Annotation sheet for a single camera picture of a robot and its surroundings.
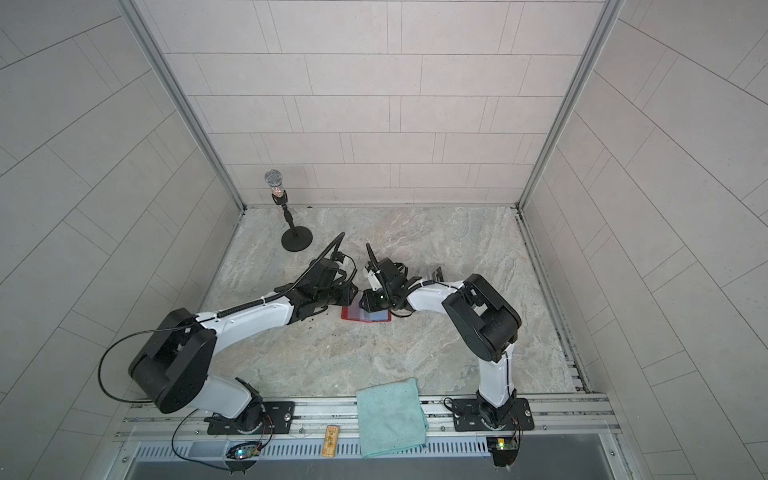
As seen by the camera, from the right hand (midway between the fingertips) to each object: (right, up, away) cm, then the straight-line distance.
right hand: (361, 305), depth 90 cm
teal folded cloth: (+10, -22, -20) cm, 31 cm away
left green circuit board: (-23, -25, -26) cm, 43 cm away
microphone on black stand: (-26, +20, +15) cm, 36 cm away
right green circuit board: (+36, -27, -22) cm, 50 cm away
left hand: (+1, +6, -3) cm, 7 cm away
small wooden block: (-4, -25, -23) cm, 34 cm away
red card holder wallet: (-1, -1, -4) cm, 5 cm away
